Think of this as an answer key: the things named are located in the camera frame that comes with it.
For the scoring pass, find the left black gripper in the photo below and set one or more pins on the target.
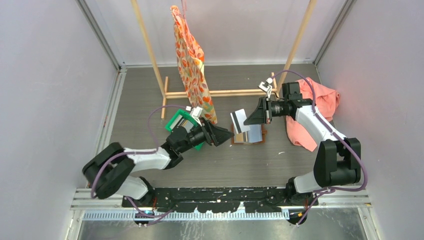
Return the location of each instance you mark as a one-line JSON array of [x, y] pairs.
[[214, 135]]

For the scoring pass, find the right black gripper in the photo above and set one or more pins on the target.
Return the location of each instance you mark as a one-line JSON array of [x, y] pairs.
[[260, 114]]

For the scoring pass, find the brown leather card holder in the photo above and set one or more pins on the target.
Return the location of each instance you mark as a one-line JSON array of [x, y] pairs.
[[256, 134]]

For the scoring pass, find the gold black-striped credit card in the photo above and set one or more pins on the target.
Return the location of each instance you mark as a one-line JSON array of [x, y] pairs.
[[241, 138]]

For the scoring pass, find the green plastic card bin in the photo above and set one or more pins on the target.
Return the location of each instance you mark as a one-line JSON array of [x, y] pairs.
[[197, 147]]

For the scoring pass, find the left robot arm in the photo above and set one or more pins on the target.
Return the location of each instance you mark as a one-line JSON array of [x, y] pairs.
[[109, 172]]

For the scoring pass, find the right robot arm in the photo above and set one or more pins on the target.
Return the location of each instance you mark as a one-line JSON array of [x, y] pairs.
[[336, 163]]

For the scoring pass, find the stack of credit cards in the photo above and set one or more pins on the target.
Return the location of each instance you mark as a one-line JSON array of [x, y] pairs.
[[181, 120]]

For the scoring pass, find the wooden clothes rack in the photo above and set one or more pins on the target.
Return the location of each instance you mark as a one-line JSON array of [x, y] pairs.
[[277, 81]]

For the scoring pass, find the floral fabric bag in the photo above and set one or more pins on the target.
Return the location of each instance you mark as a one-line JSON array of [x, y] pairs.
[[191, 68]]

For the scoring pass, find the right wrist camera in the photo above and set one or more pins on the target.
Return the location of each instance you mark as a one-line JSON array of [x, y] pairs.
[[267, 86]]

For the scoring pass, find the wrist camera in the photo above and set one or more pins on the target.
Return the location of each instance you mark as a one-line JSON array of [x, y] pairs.
[[267, 86], [194, 113]]

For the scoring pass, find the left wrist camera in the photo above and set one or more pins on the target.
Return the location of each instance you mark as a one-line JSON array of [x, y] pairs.
[[194, 113]]

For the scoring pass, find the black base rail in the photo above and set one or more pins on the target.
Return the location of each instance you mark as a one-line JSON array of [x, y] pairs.
[[265, 199]]

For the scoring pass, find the aluminium frame rail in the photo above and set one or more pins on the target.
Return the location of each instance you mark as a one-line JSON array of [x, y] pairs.
[[111, 209]]

